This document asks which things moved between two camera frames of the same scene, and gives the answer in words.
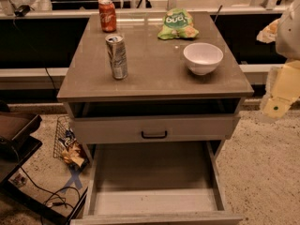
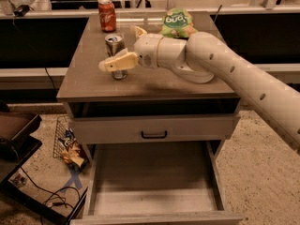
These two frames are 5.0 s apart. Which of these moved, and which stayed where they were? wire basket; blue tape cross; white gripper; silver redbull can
Moved: white gripper
Stayed: blue tape cross; wire basket; silver redbull can
